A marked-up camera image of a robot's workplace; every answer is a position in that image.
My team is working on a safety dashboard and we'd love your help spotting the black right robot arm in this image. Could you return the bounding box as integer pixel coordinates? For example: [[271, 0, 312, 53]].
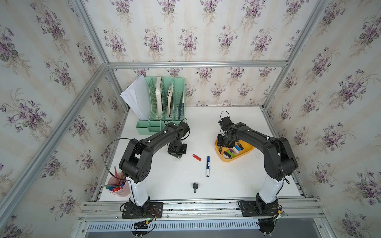
[[217, 116, 298, 218]]

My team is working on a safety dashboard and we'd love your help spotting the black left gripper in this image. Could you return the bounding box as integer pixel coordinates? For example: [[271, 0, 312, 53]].
[[169, 141, 188, 158]]

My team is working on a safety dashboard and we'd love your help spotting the blue white marker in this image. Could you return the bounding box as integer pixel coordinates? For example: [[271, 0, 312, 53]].
[[205, 156, 210, 178]]

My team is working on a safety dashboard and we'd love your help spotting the red usb drive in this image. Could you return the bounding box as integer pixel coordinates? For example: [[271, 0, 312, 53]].
[[192, 154, 202, 161]]

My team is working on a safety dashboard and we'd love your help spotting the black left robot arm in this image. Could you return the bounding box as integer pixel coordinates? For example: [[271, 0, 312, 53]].
[[103, 121, 191, 211]]

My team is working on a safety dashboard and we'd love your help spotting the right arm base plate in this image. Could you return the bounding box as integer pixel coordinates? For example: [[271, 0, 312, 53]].
[[238, 200, 282, 217]]

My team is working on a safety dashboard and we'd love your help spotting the yellow plastic storage box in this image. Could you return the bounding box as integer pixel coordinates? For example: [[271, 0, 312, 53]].
[[215, 140, 254, 163]]

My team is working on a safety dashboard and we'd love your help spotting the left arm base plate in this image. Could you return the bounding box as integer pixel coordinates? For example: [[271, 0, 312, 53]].
[[121, 202, 164, 219]]

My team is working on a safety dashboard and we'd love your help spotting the green usb drive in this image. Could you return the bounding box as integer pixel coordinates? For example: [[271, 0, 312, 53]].
[[226, 150, 234, 156]]

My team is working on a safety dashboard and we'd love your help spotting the white paper stack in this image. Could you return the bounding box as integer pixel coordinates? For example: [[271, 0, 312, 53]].
[[120, 75, 151, 121]]

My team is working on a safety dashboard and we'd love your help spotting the beige notebook in organizer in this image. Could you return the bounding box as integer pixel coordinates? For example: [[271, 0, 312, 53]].
[[167, 83, 173, 118]]

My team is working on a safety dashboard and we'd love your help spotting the green desk file organizer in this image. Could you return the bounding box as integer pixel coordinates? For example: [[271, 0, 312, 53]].
[[136, 76, 186, 135]]

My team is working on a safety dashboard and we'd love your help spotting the pink pen cup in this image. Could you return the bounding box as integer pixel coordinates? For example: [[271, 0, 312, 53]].
[[105, 166, 131, 197]]

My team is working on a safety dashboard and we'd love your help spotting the white book in organizer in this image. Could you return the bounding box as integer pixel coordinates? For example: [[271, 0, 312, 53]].
[[155, 76, 163, 120]]

